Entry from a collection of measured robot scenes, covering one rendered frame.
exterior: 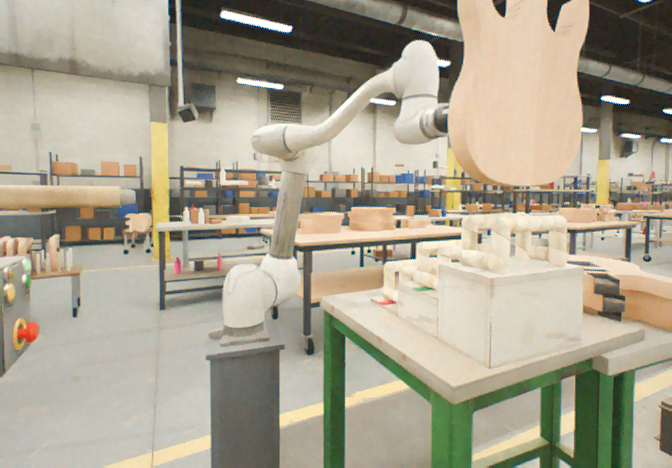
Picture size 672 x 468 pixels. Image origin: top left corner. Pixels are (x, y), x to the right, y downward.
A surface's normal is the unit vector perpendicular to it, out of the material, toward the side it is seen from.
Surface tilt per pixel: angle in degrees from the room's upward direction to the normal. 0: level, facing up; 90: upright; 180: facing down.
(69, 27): 90
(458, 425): 91
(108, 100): 90
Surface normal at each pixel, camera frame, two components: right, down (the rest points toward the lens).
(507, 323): 0.42, 0.05
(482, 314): -0.91, 0.02
